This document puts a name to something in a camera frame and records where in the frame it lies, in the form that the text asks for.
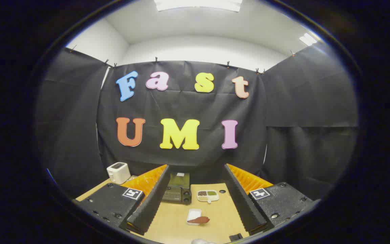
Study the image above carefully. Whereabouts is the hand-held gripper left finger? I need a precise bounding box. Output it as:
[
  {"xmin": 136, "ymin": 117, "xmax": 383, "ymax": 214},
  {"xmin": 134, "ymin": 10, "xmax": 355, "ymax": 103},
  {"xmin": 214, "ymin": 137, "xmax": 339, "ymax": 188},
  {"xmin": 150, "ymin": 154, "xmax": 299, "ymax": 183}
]
[{"xmin": 75, "ymin": 164, "xmax": 171, "ymax": 236}]

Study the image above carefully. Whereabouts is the small ceiling light panel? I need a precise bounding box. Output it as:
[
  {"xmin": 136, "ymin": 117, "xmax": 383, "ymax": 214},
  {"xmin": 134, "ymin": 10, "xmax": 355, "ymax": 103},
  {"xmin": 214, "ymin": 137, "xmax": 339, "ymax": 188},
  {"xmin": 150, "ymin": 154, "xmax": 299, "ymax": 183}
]
[{"xmin": 299, "ymin": 33, "xmax": 317, "ymax": 46}]

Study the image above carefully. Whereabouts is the brown steak piece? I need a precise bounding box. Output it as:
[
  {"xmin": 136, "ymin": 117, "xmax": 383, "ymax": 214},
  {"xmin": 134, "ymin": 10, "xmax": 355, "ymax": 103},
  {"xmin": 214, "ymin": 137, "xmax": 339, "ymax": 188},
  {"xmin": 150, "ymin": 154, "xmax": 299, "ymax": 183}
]
[{"xmin": 187, "ymin": 216, "xmax": 211, "ymax": 224}]

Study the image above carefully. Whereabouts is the white bread toaster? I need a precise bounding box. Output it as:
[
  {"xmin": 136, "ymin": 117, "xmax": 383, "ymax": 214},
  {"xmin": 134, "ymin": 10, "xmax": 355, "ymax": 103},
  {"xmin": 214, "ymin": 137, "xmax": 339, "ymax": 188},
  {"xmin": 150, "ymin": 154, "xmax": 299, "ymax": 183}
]
[{"xmin": 107, "ymin": 162, "xmax": 131, "ymax": 184}]

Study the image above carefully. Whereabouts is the white divided seasoning plate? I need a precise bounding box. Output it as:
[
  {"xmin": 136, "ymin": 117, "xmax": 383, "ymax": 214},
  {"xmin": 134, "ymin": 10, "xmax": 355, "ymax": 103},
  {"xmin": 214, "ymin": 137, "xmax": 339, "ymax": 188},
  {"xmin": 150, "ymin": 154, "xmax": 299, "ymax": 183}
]
[{"xmin": 197, "ymin": 190, "xmax": 220, "ymax": 204}]

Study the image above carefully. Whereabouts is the large ceiling light panel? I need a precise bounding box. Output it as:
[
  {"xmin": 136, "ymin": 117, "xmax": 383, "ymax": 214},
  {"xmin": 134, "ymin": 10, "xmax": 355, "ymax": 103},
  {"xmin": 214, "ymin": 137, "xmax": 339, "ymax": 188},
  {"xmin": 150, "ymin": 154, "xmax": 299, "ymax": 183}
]
[{"xmin": 154, "ymin": 0, "xmax": 243, "ymax": 12}]

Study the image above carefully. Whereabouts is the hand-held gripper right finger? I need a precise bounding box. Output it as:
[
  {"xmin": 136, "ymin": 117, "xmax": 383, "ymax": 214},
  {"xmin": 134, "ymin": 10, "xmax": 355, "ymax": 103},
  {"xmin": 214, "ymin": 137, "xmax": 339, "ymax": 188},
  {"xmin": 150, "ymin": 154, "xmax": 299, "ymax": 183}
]
[{"xmin": 222, "ymin": 164, "xmax": 321, "ymax": 236}]

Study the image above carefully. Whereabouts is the white rectangular dish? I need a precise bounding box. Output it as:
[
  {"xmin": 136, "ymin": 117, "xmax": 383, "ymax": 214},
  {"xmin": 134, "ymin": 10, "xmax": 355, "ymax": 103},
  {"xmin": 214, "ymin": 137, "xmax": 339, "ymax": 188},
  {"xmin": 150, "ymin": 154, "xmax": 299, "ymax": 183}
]
[{"xmin": 186, "ymin": 208, "xmax": 202, "ymax": 226}]

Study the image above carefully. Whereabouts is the black toaster oven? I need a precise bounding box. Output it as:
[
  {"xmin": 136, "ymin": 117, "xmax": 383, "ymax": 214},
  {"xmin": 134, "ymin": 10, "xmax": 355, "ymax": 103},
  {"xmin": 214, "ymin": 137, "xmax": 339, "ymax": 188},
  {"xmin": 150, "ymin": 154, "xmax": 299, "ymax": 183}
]
[{"xmin": 162, "ymin": 172, "xmax": 192, "ymax": 205}]

